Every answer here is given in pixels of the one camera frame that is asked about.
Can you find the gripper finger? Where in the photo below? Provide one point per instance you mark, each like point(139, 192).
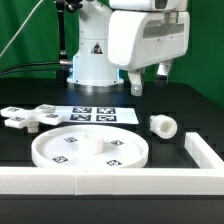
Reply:
point(164, 69)
point(136, 80)

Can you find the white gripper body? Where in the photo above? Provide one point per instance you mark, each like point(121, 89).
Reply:
point(139, 39)

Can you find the white round table top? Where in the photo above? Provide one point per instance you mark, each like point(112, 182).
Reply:
point(89, 146)

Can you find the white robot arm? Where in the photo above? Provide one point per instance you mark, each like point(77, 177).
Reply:
point(91, 69)

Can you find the white marker sheet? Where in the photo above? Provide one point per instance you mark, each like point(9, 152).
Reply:
point(104, 115)

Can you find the white L-shaped fence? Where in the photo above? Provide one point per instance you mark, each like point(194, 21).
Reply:
point(206, 179)

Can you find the white cross-shaped table base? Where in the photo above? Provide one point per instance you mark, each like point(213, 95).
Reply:
point(19, 118)

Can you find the black camera stand pole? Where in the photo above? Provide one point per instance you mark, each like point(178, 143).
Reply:
point(70, 6)

